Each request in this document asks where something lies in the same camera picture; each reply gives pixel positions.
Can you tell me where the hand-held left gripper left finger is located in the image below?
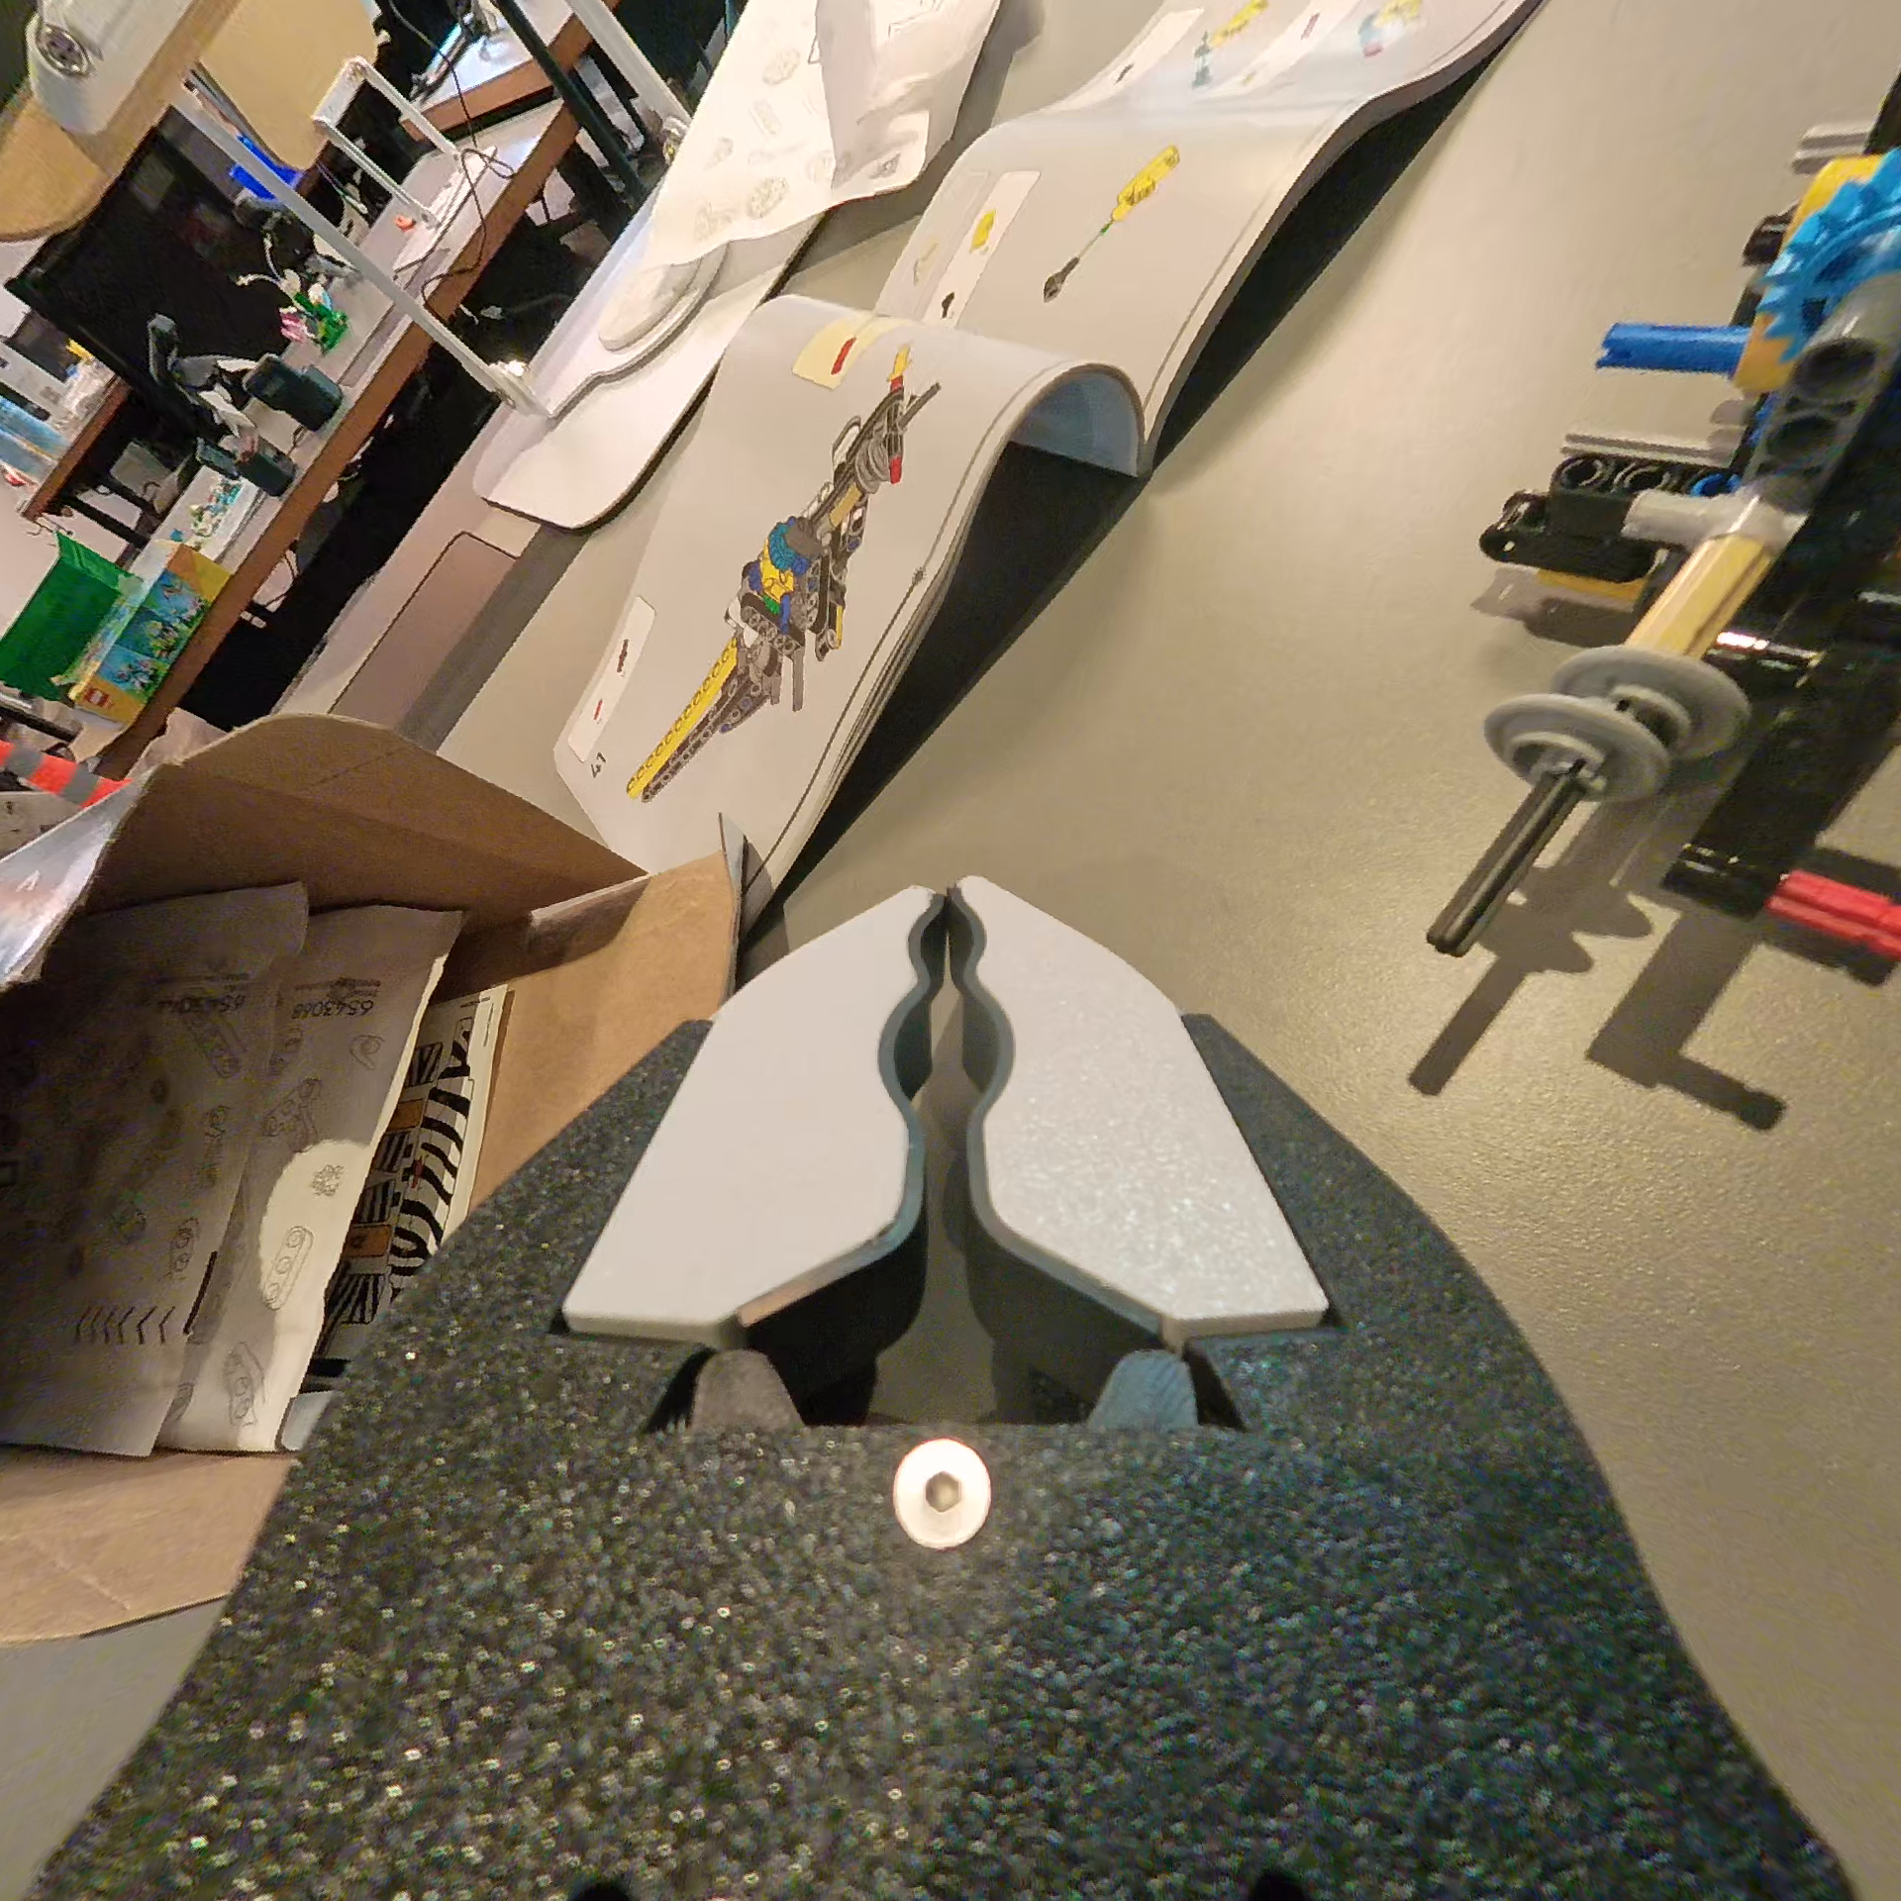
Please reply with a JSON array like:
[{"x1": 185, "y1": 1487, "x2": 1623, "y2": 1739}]
[{"x1": 559, "y1": 885, "x2": 950, "y2": 1357}]

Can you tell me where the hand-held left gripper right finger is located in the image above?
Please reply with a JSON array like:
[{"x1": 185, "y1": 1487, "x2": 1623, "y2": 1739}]
[{"x1": 946, "y1": 873, "x2": 1334, "y2": 1357}]

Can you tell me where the open lego instruction booklet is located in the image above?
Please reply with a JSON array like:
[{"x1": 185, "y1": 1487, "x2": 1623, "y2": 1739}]
[{"x1": 552, "y1": 0, "x2": 1546, "y2": 931}]

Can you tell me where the colourful lego box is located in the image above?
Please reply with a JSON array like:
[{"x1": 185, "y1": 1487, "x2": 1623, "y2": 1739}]
[{"x1": 64, "y1": 541, "x2": 235, "y2": 731}]

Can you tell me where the partly built lego model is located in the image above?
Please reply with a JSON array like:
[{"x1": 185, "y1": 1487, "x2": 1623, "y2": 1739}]
[{"x1": 1425, "y1": 111, "x2": 1901, "y2": 969}]

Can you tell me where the zebra striped sticker sheet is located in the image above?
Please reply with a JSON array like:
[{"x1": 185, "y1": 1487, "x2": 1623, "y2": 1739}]
[{"x1": 302, "y1": 980, "x2": 514, "y2": 1398}]

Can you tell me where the white printed paper bag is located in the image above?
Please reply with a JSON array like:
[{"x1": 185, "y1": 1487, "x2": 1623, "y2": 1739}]
[
  {"x1": 154, "y1": 905, "x2": 464, "y2": 1456},
  {"x1": 480, "y1": 0, "x2": 833, "y2": 533},
  {"x1": 0, "y1": 883, "x2": 314, "y2": 1458}
]

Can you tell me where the brown cardboard box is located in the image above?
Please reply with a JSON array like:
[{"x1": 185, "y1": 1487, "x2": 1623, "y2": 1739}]
[{"x1": 0, "y1": 713, "x2": 744, "y2": 1644}]

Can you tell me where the grey closed laptop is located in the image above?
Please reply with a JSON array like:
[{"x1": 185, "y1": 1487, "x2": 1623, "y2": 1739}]
[{"x1": 280, "y1": 523, "x2": 573, "y2": 745}]

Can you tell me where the red striped tape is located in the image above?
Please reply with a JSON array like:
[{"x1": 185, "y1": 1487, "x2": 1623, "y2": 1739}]
[{"x1": 0, "y1": 735, "x2": 136, "y2": 816}]

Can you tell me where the wooden edged desk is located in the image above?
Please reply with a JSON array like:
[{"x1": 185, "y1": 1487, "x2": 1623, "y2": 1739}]
[{"x1": 21, "y1": 0, "x2": 633, "y2": 774}]

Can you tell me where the green bag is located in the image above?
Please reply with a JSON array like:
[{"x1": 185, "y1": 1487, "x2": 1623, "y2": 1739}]
[{"x1": 0, "y1": 531, "x2": 142, "y2": 701}]

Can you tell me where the clear plastic bag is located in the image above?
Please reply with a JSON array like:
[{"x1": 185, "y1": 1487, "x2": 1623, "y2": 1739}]
[{"x1": 807, "y1": 0, "x2": 1003, "y2": 202}]

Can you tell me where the black monitor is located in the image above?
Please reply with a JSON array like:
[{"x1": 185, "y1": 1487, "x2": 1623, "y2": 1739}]
[{"x1": 5, "y1": 111, "x2": 320, "y2": 418}]

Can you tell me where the white round lens device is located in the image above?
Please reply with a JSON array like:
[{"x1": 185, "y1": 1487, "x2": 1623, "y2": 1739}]
[{"x1": 29, "y1": 0, "x2": 209, "y2": 139}]

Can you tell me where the white metal frame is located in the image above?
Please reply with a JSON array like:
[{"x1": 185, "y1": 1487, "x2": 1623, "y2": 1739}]
[{"x1": 183, "y1": 56, "x2": 554, "y2": 422}]

